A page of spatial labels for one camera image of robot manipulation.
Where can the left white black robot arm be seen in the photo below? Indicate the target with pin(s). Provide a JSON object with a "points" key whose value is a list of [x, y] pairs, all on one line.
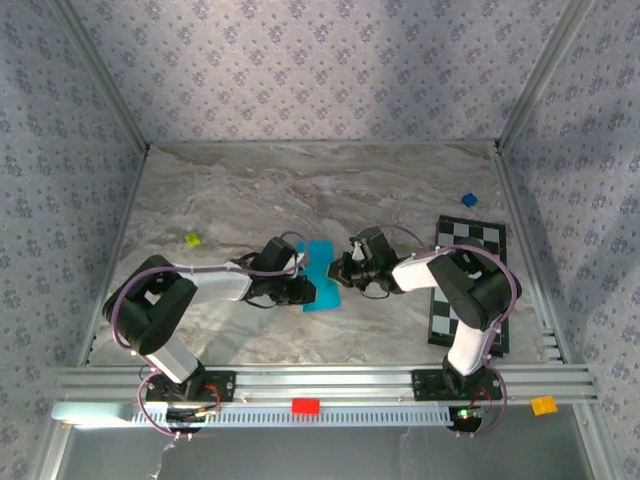
{"points": [[220, 282]]}

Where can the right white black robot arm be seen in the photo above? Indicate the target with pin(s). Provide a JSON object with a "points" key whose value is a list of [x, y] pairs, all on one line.
{"points": [[415, 272]]}

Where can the small green block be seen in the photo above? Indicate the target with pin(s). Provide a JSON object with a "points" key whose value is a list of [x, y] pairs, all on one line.
{"points": [[192, 238]]}

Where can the black white checkerboard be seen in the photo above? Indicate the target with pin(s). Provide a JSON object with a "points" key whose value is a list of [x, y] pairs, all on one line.
{"points": [[470, 232]]}

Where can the small blue block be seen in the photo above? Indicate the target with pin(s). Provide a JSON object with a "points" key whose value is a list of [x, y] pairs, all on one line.
{"points": [[469, 200]]}

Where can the red brick block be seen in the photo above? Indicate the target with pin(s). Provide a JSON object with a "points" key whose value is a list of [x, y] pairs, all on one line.
{"points": [[306, 406]]}

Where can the orange brick block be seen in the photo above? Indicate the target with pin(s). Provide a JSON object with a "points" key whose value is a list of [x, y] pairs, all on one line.
{"points": [[544, 406]]}

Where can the aluminium mounting rail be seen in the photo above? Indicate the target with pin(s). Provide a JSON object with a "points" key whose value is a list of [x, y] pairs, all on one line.
{"points": [[325, 380]]}

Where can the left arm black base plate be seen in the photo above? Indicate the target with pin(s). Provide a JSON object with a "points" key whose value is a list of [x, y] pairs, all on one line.
{"points": [[225, 385]]}

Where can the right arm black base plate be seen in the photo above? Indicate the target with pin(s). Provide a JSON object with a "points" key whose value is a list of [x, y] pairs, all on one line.
{"points": [[425, 385]]}

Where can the aluminium frame bar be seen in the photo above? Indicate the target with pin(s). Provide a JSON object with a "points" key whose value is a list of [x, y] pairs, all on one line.
{"points": [[112, 260], [520, 225]]}

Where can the aluminium frame post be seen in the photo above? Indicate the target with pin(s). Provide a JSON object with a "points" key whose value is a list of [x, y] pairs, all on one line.
{"points": [[540, 75], [109, 82]]}

